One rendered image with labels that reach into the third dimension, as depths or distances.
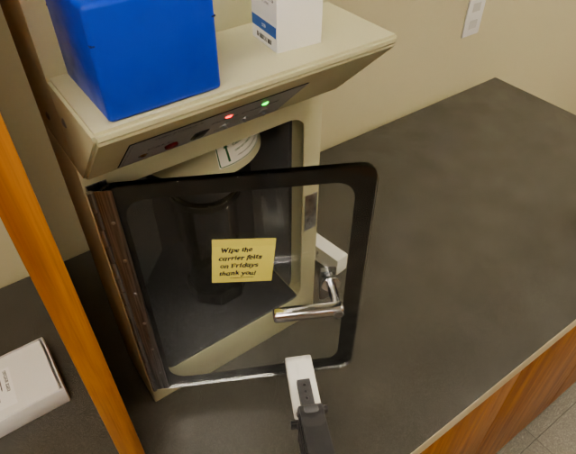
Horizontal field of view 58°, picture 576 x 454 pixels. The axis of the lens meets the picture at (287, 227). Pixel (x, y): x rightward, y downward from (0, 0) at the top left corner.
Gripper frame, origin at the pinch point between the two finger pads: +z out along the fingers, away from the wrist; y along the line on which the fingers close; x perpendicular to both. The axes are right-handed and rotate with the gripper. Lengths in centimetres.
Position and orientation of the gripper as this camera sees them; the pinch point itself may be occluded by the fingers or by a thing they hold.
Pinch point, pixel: (302, 385)
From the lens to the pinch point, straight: 61.5
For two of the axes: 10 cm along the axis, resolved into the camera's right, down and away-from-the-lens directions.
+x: -9.9, 1.1, -1.1
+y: 0.0, -7.3, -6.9
